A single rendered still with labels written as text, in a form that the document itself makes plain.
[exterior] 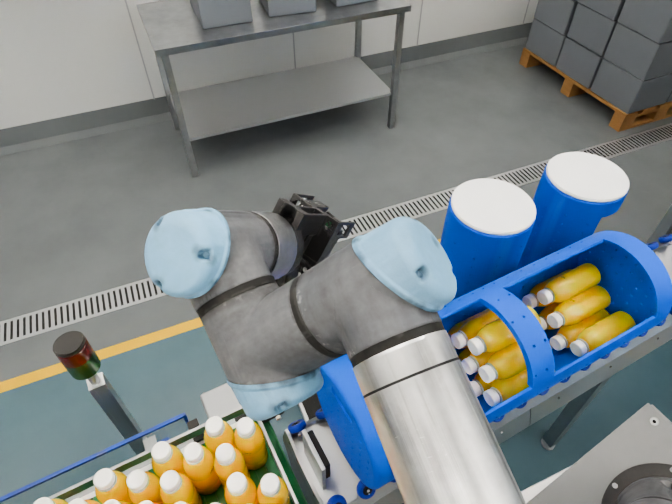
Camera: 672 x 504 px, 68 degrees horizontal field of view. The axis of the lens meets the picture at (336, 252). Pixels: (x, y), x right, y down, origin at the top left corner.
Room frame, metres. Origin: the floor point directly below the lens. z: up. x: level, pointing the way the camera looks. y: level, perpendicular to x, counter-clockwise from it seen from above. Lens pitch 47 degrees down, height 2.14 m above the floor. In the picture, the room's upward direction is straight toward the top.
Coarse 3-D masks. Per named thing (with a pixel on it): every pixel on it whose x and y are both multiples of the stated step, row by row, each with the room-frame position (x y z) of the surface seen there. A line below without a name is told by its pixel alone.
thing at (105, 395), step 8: (104, 376) 0.58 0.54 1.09; (88, 384) 0.56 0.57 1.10; (104, 384) 0.56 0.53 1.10; (96, 392) 0.55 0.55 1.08; (104, 392) 0.55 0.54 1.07; (112, 392) 0.57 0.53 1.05; (96, 400) 0.54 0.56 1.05; (104, 400) 0.55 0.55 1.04; (112, 400) 0.56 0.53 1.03; (120, 400) 0.58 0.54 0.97; (104, 408) 0.55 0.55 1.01; (112, 408) 0.55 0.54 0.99; (120, 408) 0.56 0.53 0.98; (112, 416) 0.55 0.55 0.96; (120, 416) 0.55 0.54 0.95; (128, 416) 0.56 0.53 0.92; (120, 424) 0.55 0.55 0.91; (128, 424) 0.56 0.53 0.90; (136, 424) 0.58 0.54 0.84; (120, 432) 0.54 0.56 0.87; (128, 432) 0.55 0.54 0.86; (136, 432) 0.56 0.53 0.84
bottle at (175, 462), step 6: (174, 450) 0.43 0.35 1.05; (180, 450) 0.44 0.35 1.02; (174, 456) 0.42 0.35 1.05; (180, 456) 0.42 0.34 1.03; (156, 462) 0.40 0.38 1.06; (162, 462) 0.40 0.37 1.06; (168, 462) 0.40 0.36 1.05; (174, 462) 0.40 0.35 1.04; (180, 462) 0.41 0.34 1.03; (156, 468) 0.39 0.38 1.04; (162, 468) 0.39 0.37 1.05; (168, 468) 0.39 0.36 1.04; (174, 468) 0.40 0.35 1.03; (180, 468) 0.40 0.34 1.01; (156, 474) 0.39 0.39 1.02; (162, 474) 0.39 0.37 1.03
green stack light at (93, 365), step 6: (96, 354) 0.58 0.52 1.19; (90, 360) 0.56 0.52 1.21; (96, 360) 0.57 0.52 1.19; (84, 366) 0.54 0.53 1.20; (90, 366) 0.55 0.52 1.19; (96, 366) 0.56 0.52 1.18; (72, 372) 0.54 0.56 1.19; (78, 372) 0.54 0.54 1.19; (84, 372) 0.54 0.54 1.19; (90, 372) 0.55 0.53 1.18; (96, 372) 0.55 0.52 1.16; (78, 378) 0.54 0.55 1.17; (84, 378) 0.54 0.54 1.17
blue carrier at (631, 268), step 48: (624, 240) 0.89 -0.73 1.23; (480, 288) 0.77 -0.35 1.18; (528, 288) 0.89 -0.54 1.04; (624, 288) 0.85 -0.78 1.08; (528, 336) 0.61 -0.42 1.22; (624, 336) 0.67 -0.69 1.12; (336, 384) 0.49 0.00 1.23; (528, 384) 0.55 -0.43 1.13; (336, 432) 0.48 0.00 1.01; (384, 480) 0.35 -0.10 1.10
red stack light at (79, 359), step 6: (84, 348) 0.56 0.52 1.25; (90, 348) 0.58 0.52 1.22; (78, 354) 0.55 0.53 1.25; (84, 354) 0.56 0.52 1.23; (90, 354) 0.57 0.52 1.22; (60, 360) 0.54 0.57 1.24; (66, 360) 0.54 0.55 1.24; (72, 360) 0.54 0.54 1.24; (78, 360) 0.54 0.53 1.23; (84, 360) 0.55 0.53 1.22; (66, 366) 0.54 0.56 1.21; (72, 366) 0.54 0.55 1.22; (78, 366) 0.54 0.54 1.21
